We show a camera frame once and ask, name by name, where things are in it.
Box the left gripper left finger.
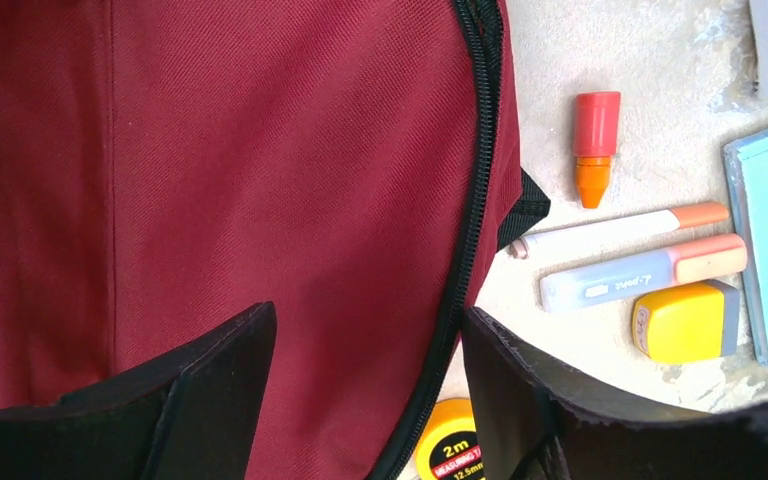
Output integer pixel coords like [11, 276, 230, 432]
[0, 302, 276, 479]

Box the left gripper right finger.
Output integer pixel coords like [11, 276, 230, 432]
[463, 308, 768, 479]

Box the red student backpack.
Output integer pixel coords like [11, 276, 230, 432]
[0, 1, 549, 479]

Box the yellow tape measure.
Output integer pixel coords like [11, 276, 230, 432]
[414, 398, 485, 480]

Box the yellow grey correction tape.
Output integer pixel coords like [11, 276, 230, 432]
[631, 279, 740, 365]

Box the grey orange highlighter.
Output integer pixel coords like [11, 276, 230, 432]
[539, 234, 748, 313]

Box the white orange marker pen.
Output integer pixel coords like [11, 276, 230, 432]
[509, 202, 729, 259]

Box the red orange crayon marker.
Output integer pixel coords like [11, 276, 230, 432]
[572, 91, 621, 209]

